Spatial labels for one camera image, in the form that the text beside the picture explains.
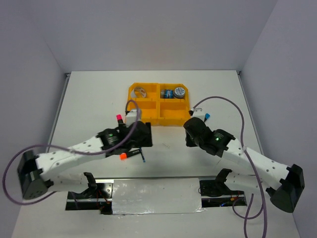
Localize blue cap black highlighter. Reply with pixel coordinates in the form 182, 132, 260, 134
204, 113, 210, 122

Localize orange cap black highlighter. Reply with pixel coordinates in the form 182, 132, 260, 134
119, 149, 141, 161

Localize pink cap black highlighter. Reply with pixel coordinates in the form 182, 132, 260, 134
116, 114, 125, 128

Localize silver clear tape roll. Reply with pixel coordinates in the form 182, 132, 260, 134
130, 86, 147, 98

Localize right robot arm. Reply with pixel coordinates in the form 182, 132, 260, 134
184, 117, 305, 213

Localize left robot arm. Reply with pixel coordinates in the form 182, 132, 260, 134
17, 121, 153, 200

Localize blue pen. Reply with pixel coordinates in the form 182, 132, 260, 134
139, 147, 146, 163

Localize yellow four-compartment organizer tray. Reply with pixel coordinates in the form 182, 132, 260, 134
128, 83, 190, 126

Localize silver foil covered panel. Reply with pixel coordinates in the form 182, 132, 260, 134
112, 178, 203, 215

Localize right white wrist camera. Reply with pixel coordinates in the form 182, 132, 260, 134
189, 108, 206, 122

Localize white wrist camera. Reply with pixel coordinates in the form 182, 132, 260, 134
189, 108, 206, 122
125, 109, 142, 126

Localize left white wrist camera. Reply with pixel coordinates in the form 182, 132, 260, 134
125, 109, 142, 126

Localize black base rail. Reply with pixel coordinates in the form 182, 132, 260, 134
65, 178, 247, 215

